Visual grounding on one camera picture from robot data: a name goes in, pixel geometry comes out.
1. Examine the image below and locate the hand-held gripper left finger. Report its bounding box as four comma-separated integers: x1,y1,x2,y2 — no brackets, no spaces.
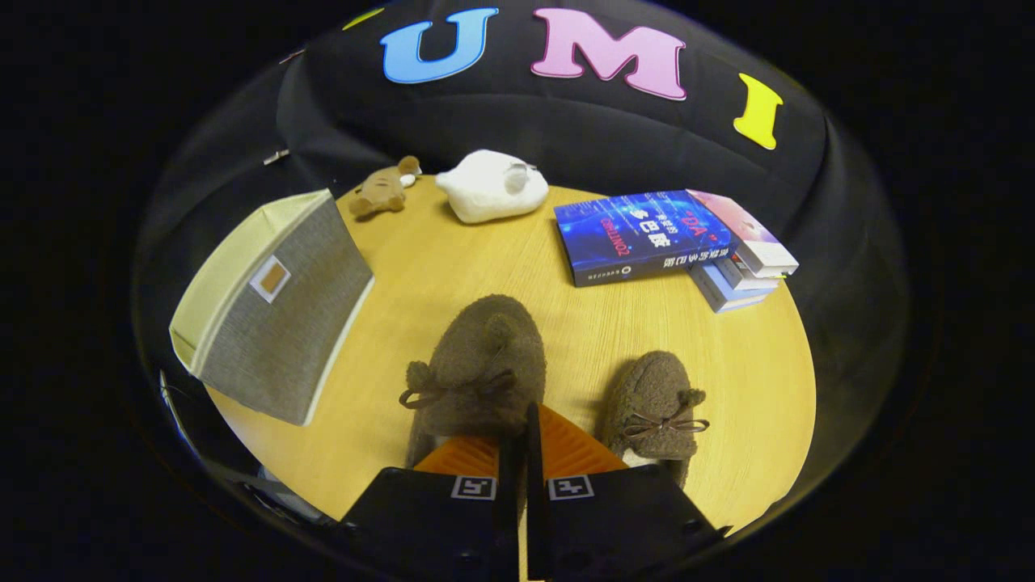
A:
338,434,523,582

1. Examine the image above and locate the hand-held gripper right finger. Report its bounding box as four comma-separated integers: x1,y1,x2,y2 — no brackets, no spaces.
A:
526,402,730,582

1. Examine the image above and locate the brown fluffy shoe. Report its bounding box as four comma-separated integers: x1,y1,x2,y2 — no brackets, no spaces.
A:
399,294,547,470
602,350,711,490

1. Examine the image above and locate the grey fabric storage box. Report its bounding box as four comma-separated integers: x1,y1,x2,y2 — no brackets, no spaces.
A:
168,188,375,427

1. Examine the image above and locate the light blue book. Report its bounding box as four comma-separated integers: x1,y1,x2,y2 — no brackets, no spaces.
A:
689,260,779,314

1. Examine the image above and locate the dark blue book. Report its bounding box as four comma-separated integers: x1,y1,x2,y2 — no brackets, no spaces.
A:
554,190,738,288

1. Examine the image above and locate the white book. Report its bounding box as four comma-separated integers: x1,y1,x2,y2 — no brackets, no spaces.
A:
712,255,782,292

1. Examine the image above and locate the white plush toy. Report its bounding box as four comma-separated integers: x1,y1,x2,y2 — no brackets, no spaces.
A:
435,149,550,225

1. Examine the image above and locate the brown plush toy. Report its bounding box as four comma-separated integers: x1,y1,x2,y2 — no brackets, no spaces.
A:
349,155,422,219

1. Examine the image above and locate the pink cover book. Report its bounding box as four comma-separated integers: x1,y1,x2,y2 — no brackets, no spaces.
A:
686,189,800,279

